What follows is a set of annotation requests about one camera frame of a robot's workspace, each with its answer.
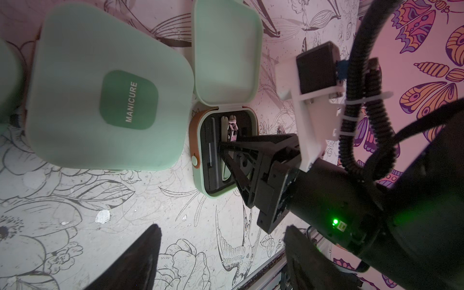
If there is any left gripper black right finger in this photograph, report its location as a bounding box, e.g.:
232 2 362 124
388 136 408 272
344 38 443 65
283 225 361 290

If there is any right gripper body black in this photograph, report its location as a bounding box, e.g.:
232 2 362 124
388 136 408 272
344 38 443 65
253 134 301 234

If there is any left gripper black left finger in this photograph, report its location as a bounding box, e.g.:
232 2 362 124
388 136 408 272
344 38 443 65
87 224 162 290

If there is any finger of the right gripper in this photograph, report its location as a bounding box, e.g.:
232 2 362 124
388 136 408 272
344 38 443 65
219 135 286 209

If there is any nail clipper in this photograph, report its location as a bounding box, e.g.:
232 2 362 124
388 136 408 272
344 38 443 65
227 115 239 142

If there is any green nail clipper case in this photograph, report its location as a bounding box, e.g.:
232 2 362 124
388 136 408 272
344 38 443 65
1 39 24 126

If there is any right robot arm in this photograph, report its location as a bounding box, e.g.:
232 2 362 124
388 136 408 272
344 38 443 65
218 1 464 290

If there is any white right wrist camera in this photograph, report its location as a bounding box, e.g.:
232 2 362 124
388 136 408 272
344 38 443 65
275 42 345 172

